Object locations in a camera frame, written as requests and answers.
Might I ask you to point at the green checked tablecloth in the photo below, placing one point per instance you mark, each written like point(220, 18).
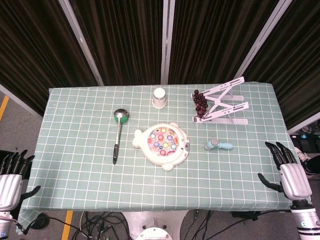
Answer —
point(125, 180)

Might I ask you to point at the blue toy hammer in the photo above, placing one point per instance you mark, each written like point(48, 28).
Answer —
point(218, 145)

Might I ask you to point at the white upside-down paper cup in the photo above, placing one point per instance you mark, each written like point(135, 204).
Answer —
point(159, 98)

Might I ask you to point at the white folding laptop stand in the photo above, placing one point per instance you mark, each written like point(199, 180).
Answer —
point(222, 105)

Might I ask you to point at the black power strip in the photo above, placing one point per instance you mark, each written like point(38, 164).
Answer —
point(246, 215)

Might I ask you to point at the dark pleated curtain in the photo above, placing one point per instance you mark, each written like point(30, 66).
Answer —
point(125, 37)

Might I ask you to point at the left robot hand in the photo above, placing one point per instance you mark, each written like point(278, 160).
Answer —
point(10, 186)

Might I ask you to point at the dark red grape bunch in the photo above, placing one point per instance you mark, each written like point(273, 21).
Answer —
point(200, 103)

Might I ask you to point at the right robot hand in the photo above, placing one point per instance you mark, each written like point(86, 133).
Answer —
point(295, 178)

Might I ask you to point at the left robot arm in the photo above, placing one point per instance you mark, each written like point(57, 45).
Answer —
point(4, 223)

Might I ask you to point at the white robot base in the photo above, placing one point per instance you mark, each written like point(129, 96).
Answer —
point(155, 225)

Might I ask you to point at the grey metal partition post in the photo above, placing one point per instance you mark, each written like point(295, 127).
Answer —
point(83, 41)
point(167, 41)
point(262, 40)

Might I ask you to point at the fish-shaped toy game board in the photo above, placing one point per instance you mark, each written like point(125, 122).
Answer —
point(162, 145)

